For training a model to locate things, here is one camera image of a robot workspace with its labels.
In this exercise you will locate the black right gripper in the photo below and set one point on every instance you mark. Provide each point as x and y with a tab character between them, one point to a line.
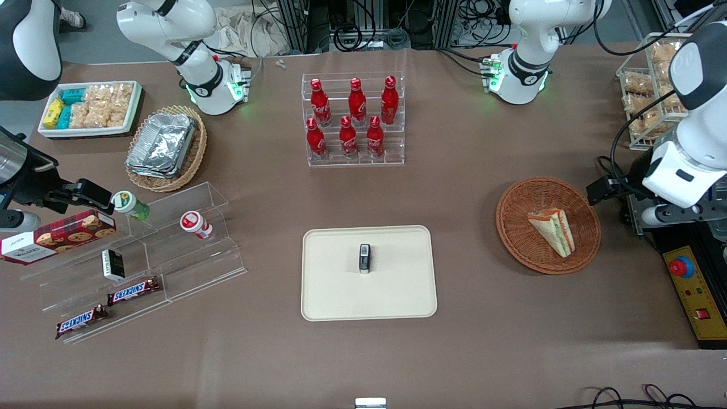
29	184

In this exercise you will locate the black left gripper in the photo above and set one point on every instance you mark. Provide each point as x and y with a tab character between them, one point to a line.
637	172

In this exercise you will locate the triangle sandwich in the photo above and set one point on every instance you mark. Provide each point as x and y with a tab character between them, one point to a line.
554	230

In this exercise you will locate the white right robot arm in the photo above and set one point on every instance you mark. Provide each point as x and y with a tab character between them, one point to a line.
204	85

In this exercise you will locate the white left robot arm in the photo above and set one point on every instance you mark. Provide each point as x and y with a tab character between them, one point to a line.
525	68

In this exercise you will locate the white plastic snack tray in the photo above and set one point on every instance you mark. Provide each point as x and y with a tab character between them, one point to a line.
48	132

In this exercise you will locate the round brown wicker basket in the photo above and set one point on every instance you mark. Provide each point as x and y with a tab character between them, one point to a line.
517	227

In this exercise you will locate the oval light wicker basket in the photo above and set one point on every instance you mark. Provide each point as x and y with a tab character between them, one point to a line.
196	147

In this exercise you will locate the cream rectangular tray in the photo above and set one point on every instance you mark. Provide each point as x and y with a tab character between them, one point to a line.
341	289

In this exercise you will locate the red cookie box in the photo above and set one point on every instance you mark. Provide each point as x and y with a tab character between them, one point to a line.
62	236

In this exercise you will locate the green and white bottle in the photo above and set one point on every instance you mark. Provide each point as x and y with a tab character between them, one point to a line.
128	203

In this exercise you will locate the clear bag of fried snacks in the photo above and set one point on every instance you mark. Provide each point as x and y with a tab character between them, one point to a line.
650	126
644	103
639	84
664	52

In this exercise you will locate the black and white small box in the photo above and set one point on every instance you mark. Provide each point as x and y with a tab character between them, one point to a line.
113	264

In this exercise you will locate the teal snack packet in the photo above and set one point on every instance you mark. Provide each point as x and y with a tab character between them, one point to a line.
64	117
72	95

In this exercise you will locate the clear bag of rice crackers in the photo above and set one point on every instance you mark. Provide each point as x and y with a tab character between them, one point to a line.
108	92
91	115
119	112

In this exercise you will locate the yellow snack packet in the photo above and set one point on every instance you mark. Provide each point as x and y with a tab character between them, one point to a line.
53	113

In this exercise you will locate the stack of foil containers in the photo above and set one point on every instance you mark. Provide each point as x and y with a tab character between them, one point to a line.
162	145

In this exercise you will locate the red emergency stop button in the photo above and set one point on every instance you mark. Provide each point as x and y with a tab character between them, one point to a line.
680	267

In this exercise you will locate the Snickers chocolate bar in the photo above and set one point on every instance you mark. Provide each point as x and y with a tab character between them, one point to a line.
133	291
81	321

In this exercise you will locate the red and white bottle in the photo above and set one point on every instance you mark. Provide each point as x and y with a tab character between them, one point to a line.
194	222

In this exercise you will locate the clear acrylic stepped shelf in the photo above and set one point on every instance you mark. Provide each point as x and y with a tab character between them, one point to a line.
187	267

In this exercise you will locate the yellow emergency stop box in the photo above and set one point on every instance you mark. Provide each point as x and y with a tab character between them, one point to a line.
696	307

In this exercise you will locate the shoe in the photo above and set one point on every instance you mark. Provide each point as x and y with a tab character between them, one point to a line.
72	19

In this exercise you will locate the beige cloth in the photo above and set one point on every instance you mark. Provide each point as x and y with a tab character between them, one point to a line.
238	28

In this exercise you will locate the red cola bottle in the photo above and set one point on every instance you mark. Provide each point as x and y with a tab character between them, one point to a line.
375	140
348	141
316	142
320	105
357	103
389	102

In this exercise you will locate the clear acrylic bottle rack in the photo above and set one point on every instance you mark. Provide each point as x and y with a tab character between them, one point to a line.
355	162

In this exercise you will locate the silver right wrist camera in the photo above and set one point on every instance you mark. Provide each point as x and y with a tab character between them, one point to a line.
17	220

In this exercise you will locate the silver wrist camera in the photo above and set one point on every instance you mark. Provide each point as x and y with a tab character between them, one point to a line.
670	215
17	220

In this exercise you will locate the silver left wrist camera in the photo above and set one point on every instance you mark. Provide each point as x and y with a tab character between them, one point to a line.
670	215

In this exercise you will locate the aluminium frame profile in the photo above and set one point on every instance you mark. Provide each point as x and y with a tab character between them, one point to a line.
295	25

